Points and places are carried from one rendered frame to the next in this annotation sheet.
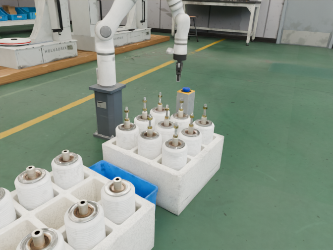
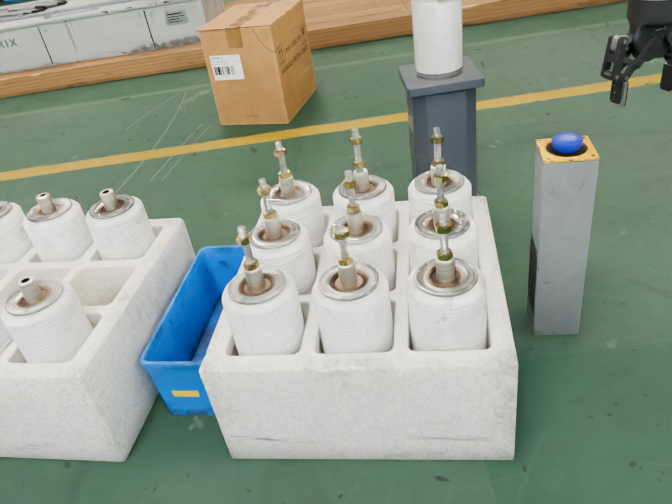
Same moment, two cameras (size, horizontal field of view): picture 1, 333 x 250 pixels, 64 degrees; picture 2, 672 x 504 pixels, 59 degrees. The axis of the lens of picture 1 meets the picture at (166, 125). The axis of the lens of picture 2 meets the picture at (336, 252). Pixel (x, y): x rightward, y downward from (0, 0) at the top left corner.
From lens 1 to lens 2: 98 cm
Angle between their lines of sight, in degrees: 59
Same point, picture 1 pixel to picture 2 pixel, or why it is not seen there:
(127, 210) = (23, 346)
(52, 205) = (52, 272)
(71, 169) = (93, 229)
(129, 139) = not seen: hidden behind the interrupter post
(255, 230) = not seen: outside the picture
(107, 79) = (421, 55)
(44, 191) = (46, 244)
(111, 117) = (422, 160)
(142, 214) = (43, 375)
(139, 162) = not seen: hidden behind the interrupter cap
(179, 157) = (234, 325)
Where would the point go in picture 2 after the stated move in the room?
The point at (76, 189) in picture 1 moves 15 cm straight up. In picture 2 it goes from (98, 268) to (62, 189)
